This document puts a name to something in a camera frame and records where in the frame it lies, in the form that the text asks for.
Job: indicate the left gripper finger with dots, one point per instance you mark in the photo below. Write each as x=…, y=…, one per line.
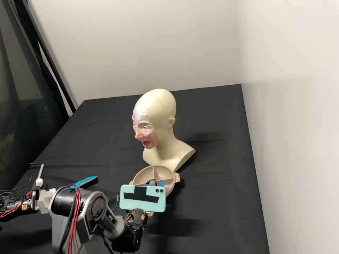
x=87, y=182

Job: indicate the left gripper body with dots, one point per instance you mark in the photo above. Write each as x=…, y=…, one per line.
x=44, y=198

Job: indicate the dummy head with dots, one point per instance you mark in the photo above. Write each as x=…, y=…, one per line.
x=159, y=148

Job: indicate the beige divided bowl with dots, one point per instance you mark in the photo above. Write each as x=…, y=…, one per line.
x=148, y=173

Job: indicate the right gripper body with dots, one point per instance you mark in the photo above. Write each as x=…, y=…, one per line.
x=150, y=214

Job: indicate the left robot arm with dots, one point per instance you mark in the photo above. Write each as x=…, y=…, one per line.
x=16, y=205

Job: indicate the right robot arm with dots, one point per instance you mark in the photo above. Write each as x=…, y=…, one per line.
x=90, y=205

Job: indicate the right wrist camera phone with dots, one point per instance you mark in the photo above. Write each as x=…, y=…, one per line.
x=140, y=198

